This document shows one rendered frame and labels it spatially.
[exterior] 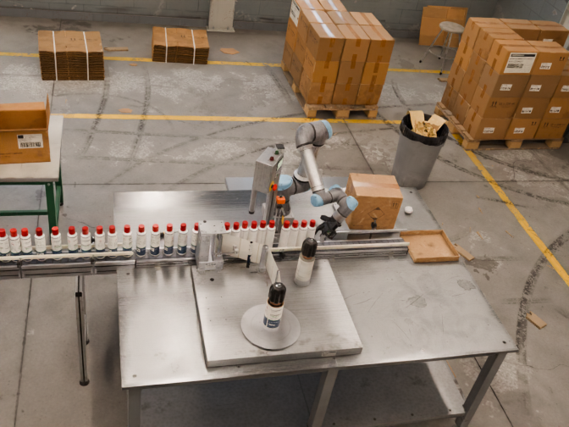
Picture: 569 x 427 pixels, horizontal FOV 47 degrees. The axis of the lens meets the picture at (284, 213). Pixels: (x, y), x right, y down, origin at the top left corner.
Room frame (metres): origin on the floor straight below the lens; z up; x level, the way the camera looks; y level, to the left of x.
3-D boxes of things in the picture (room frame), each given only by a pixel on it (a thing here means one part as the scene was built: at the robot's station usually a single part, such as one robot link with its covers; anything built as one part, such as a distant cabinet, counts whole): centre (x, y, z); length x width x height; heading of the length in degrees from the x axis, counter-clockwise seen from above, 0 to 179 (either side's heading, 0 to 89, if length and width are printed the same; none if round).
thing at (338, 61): (6.85, -0.22, 0.45); 1.20 x 0.84 x 0.89; 21
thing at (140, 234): (2.66, 0.74, 0.98); 0.05 x 0.05 x 0.20
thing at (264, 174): (2.97, 0.13, 1.38); 0.17 x 0.10 x 0.19; 165
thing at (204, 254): (2.69, 0.37, 1.01); 0.14 x 0.13 x 0.26; 110
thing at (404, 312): (2.87, -0.15, 0.82); 2.10 x 1.50 x 0.02; 110
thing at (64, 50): (6.27, 2.55, 0.16); 0.65 x 0.54 x 0.32; 114
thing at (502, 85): (6.68, -2.18, 0.57); 1.20 x 0.85 x 1.14; 111
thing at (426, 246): (3.26, -0.94, 0.85); 0.30 x 0.26 x 0.04; 110
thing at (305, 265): (2.68, -0.16, 1.03); 0.09 x 0.09 x 0.30
